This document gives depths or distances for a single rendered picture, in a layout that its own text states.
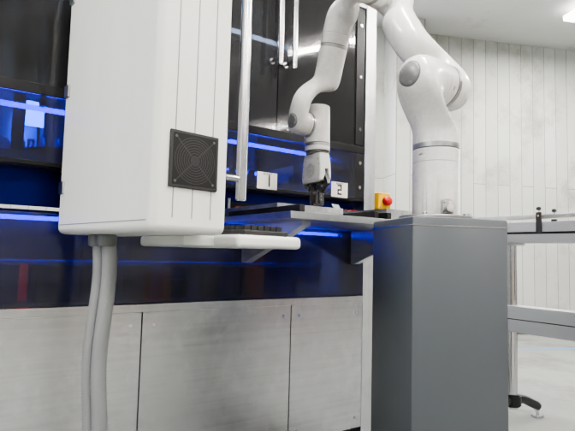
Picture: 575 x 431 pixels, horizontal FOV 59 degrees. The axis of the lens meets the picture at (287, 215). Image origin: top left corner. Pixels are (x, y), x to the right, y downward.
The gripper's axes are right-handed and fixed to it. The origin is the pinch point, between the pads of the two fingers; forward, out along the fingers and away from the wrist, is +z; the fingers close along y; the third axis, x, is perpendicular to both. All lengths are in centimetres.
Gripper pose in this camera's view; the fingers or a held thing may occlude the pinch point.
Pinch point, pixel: (317, 199)
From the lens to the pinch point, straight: 166.9
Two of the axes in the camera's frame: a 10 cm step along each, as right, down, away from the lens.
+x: 8.1, 0.6, 5.8
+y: 5.8, -0.7, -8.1
